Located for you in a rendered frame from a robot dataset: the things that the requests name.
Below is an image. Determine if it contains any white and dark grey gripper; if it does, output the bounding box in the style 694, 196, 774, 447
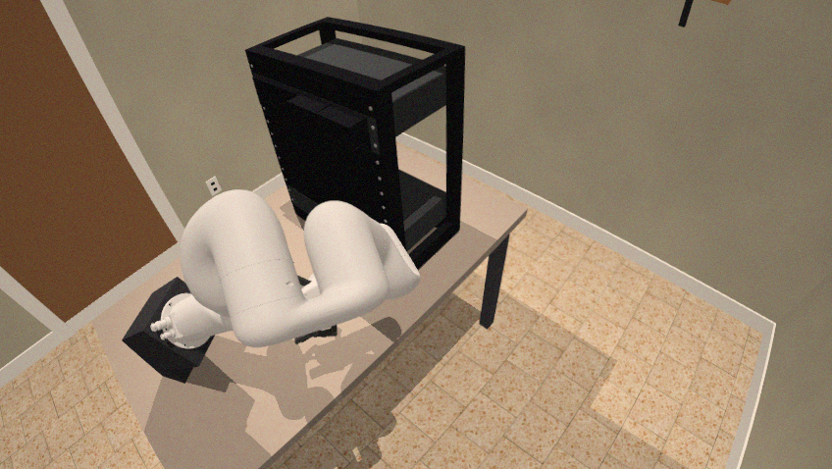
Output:
294, 275, 338, 344

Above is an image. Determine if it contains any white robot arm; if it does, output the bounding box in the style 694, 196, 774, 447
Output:
150, 189, 421, 349

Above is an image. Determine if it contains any black equipment rack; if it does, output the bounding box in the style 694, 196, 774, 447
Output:
245, 17, 465, 270

